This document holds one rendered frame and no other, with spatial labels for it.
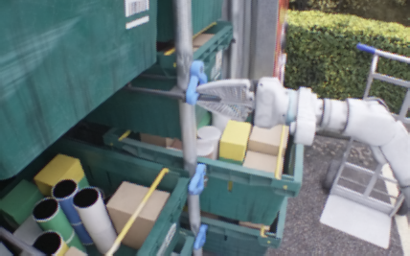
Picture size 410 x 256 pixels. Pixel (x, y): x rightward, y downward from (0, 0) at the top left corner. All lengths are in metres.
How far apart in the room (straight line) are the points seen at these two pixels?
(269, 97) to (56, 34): 0.37
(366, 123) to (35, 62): 0.50
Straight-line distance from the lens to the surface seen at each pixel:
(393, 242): 2.30
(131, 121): 0.77
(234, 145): 0.82
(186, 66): 0.52
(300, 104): 0.48
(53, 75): 0.29
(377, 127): 0.52
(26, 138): 0.28
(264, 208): 0.81
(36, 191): 0.87
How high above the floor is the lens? 1.63
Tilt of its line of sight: 32 degrees down
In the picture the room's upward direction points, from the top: 1 degrees counter-clockwise
